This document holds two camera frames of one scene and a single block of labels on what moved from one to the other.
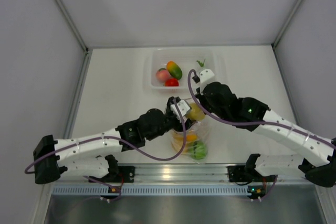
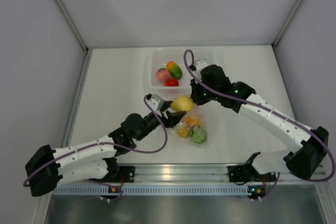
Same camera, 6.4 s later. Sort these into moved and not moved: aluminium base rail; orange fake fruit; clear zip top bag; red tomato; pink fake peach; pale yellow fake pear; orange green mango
Moved: clear zip top bag; pale yellow fake pear; orange fake fruit
Not moved: red tomato; aluminium base rail; pink fake peach; orange green mango
